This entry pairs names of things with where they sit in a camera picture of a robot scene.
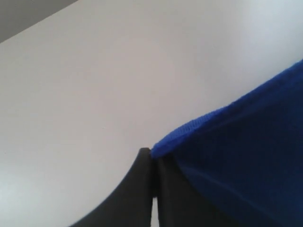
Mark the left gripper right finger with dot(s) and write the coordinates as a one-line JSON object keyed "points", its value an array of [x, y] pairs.
{"points": [[180, 205]]}

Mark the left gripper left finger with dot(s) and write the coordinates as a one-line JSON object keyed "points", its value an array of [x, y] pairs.
{"points": [[130, 203]]}

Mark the blue microfiber towel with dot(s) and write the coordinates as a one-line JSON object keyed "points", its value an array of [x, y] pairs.
{"points": [[247, 157]]}

